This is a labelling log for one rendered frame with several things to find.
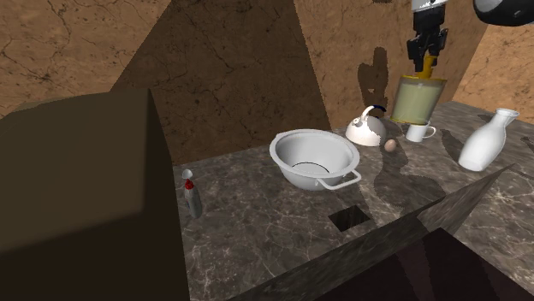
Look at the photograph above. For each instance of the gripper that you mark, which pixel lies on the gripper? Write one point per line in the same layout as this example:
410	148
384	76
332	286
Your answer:
428	21

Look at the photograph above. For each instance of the pale green jar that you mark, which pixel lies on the pale green jar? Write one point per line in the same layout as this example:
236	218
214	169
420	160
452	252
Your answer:
415	100

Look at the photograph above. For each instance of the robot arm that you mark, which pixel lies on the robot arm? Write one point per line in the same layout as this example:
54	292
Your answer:
500	10

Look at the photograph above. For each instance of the white cup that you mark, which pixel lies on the white cup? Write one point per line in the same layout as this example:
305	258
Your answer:
418	132

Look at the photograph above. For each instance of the brown egg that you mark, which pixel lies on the brown egg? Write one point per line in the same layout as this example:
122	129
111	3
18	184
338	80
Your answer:
390	145

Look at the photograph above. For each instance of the white kettle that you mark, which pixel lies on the white kettle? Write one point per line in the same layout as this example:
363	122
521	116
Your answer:
366	134

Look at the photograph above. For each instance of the white vase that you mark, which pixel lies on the white vase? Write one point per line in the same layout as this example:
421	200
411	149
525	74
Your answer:
483	144

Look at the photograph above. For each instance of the grey bottle with red cap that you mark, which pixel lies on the grey bottle with red cap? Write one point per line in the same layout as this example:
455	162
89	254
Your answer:
193	202

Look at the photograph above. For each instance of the large brown block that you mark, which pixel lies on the large brown block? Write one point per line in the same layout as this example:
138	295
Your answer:
75	175

